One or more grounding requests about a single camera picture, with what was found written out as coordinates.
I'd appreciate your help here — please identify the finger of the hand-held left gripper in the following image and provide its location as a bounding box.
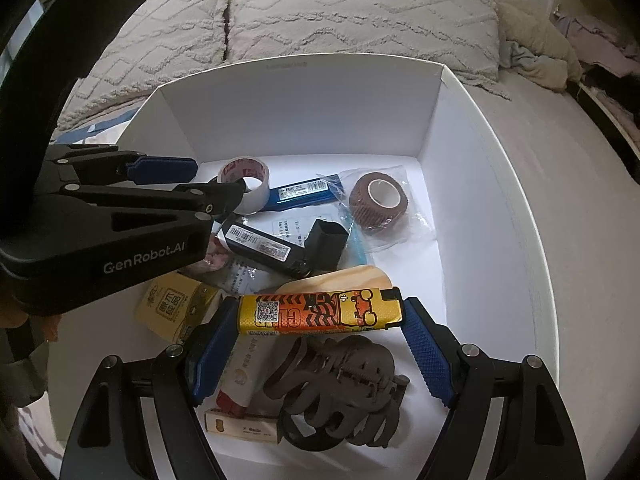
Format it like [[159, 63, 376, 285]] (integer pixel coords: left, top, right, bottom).
[[42, 144, 200, 187], [42, 180, 249, 241]]

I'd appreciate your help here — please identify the shiny blue lighter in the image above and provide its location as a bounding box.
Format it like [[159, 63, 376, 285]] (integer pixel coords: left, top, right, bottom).
[[262, 177, 333, 216]]

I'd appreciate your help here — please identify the brown tape roll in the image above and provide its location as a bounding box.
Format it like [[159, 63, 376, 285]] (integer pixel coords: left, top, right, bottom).
[[349, 171, 407, 231]]

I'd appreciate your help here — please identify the brown hair claw clip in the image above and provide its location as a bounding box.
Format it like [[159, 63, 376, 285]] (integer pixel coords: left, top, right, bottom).
[[262, 335, 411, 453]]

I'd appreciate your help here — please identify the light wooden piece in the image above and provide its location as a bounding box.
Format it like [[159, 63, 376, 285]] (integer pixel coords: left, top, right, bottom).
[[275, 265, 396, 296]]

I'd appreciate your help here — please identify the beige fluffy cloth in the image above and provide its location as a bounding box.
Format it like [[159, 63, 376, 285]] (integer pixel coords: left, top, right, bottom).
[[497, 0, 583, 93]]

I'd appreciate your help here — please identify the black lighter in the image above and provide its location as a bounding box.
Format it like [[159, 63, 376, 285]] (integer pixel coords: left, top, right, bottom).
[[220, 217, 311, 278]]

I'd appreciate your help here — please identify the yellow printed lighter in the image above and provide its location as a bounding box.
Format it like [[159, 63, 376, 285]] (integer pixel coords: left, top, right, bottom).
[[237, 286, 405, 337]]

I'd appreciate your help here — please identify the person's left hand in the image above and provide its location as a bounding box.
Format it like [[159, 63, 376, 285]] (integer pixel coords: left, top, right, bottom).
[[0, 302, 63, 343]]

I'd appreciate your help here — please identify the white and red lighter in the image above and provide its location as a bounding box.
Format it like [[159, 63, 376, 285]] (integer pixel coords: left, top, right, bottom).
[[216, 332, 273, 418]]

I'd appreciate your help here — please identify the small pink item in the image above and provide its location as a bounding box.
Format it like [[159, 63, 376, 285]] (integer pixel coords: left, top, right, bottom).
[[202, 235, 233, 273]]

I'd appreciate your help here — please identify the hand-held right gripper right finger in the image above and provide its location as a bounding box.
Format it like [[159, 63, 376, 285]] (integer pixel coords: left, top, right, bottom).
[[402, 296, 587, 480]]

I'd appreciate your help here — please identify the beige textured pillow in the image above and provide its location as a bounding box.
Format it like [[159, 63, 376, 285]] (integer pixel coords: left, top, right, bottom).
[[225, 0, 501, 86], [57, 0, 233, 131]]

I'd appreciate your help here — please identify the clear tape roll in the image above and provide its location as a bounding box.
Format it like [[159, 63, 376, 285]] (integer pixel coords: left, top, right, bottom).
[[207, 157, 271, 216]]

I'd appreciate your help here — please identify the small black box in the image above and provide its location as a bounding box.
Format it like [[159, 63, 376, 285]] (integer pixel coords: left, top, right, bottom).
[[305, 217, 348, 273]]

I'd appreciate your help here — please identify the cream small box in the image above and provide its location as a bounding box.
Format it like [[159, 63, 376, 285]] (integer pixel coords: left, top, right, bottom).
[[204, 405, 281, 443]]

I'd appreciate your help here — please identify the white shoe box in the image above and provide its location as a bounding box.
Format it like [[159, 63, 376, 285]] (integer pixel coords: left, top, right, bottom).
[[52, 57, 561, 461]]

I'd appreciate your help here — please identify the brown bandage roll in bag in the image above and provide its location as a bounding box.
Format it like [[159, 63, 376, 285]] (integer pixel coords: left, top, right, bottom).
[[320, 162, 436, 251]]

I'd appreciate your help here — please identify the pile of clothes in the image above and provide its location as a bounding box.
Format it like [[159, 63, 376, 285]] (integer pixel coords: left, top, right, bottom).
[[550, 0, 640, 126]]

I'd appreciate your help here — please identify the yellow printed small box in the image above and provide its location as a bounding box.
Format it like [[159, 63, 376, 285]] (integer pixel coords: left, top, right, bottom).
[[134, 270, 223, 346]]

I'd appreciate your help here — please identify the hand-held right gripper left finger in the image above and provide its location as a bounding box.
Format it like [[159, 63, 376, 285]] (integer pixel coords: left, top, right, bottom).
[[60, 297, 242, 480]]

